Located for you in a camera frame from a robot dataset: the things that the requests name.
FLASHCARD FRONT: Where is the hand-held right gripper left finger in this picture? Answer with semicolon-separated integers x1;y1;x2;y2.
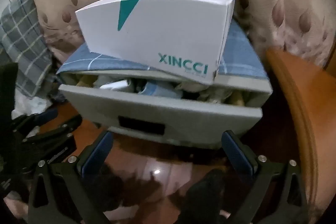
28;130;114;224

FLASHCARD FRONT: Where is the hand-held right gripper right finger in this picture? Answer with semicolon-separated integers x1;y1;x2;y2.
221;130;308;224

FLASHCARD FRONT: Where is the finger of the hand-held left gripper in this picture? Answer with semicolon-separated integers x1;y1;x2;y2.
22;115;82;144
12;108;59;132

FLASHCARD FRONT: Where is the white underwear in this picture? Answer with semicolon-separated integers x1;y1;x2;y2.
98;80;132;93

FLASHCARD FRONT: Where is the wooden drawer with grey front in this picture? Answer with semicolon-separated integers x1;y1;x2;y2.
58;74;263;147

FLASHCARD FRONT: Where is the white cardboard box teal print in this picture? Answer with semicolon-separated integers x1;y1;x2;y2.
75;0;236;84

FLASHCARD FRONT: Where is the white floral cloth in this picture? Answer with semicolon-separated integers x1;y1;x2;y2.
10;90;53;117

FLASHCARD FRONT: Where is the grey plaid cloth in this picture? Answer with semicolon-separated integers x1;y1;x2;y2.
0;0;53;98

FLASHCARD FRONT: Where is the orange wooden furniture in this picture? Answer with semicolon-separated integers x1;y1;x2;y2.
265;47;336;214

